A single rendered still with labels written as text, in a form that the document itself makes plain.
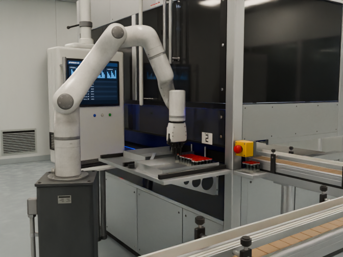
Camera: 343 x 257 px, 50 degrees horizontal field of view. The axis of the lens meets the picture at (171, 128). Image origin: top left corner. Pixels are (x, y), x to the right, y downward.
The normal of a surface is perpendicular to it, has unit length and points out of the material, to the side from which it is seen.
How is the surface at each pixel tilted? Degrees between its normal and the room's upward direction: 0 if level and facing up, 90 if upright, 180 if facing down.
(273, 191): 90
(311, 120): 90
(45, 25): 90
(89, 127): 90
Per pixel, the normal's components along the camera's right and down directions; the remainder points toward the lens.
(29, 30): 0.58, 0.08
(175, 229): -0.82, 0.06
